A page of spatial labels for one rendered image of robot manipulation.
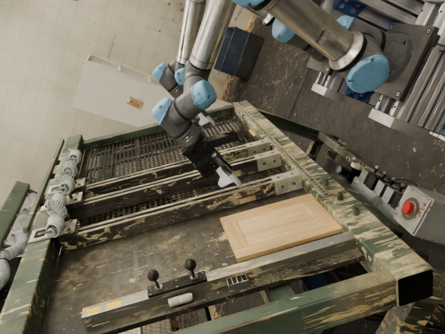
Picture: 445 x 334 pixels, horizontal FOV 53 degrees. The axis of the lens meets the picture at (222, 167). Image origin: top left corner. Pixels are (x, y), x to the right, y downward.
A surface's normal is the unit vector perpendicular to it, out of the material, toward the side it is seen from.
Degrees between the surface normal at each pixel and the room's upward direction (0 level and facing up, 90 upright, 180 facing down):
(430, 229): 90
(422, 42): 0
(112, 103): 90
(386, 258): 57
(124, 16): 90
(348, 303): 90
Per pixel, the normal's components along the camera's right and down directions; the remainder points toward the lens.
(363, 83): 0.14, 0.75
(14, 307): -0.19, -0.90
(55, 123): 0.21, 0.34
